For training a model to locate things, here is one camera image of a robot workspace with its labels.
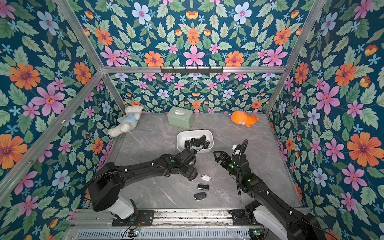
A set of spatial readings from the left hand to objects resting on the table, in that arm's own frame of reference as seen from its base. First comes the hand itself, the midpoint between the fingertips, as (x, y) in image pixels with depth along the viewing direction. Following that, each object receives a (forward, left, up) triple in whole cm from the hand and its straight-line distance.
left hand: (193, 169), depth 85 cm
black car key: (+22, -7, -2) cm, 23 cm away
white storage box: (+24, +6, -3) cm, 25 cm away
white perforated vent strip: (-27, +36, -5) cm, 45 cm away
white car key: (-3, -7, -4) cm, 9 cm away
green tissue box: (+40, +8, +3) cm, 40 cm away
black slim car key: (+18, -10, -4) cm, 21 cm away
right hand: (+4, -14, +9) cm, 17 cm away
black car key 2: (-9, -6, -4) cm, 11 cm away
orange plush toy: (+36, -37, +2) cm, 52 cm away
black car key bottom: (-13, -3, -5) cm, 14 cm away
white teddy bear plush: (+39, +45, +3) cm, 59 cm away
